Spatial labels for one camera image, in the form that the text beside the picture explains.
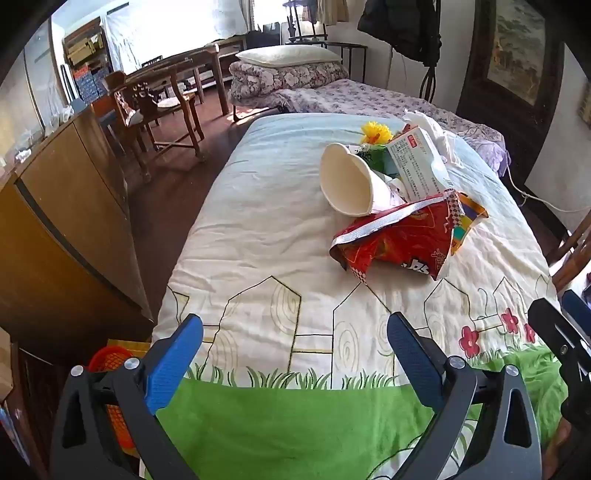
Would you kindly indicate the folded floral quilt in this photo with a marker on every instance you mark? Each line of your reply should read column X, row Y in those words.
column 286, row 81

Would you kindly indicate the carved wooden chair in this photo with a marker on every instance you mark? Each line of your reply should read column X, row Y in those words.
column 138, row 99

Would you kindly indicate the dark hanging jacket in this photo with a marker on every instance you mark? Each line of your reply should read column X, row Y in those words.
column 401, row 27

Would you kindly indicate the wooden chair with cushion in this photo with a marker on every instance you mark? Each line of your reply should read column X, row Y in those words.
column 178, row 99

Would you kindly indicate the cardboard box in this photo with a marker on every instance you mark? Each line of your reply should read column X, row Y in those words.
column 5, row 364

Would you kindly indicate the plain wooden chair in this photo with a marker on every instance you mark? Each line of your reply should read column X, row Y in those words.
column 570, row 249

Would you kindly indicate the white pillow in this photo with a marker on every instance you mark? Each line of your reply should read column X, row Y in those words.
column 286, row 55

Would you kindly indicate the yellow artificial flower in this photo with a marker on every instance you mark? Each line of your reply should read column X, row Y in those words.
column 375, row 133

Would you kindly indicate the white paper cup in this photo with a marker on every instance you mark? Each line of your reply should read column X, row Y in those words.
column 346, row 180

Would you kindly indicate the green plastic packet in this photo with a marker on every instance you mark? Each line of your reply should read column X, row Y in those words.
column 378, row 159

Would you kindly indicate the red plastic mesh basket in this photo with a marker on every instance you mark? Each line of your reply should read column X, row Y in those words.
column 111, row 357

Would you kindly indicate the black metal stand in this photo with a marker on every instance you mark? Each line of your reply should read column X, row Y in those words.
column 318, row 44

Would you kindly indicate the dark framed painting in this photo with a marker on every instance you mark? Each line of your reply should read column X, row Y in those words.
column 512, row 50

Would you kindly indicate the dark carved wooden cabinet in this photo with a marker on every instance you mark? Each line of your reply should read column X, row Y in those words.
column 37, row 392

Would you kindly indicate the shelf with stacked boxes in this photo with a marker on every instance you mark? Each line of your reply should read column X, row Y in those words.
column 87, row 64

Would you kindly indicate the wooden table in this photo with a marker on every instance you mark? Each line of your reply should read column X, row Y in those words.
column 198, row 57

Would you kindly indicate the printed plastic food packet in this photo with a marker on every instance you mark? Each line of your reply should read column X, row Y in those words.
column 415, row 161

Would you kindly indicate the light wooden cabinet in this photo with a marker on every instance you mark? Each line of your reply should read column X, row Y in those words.
column 69, row 221

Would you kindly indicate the purple cloth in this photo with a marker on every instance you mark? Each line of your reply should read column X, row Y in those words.
column 489, row 154

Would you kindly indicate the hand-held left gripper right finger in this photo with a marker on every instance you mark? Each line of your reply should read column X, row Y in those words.
column 415, row 364

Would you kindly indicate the white curtain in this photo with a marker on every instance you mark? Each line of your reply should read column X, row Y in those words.
column 175, row 27

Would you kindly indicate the yellow blue snack wrapper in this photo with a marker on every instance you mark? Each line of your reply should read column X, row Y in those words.
column 468, row 217

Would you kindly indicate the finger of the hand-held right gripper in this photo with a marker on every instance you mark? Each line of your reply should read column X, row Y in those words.
column 577, row 311
column 549, row 323

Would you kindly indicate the floral bed sheet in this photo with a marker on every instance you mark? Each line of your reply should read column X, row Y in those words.
column 369, row 97

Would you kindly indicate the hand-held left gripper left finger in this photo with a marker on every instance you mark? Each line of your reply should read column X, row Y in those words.
column 173, row 364

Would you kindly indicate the white plastic bag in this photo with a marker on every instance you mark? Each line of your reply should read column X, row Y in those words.
column 438, row 134

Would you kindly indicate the red snack bag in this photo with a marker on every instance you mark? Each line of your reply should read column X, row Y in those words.
column 397, row 240

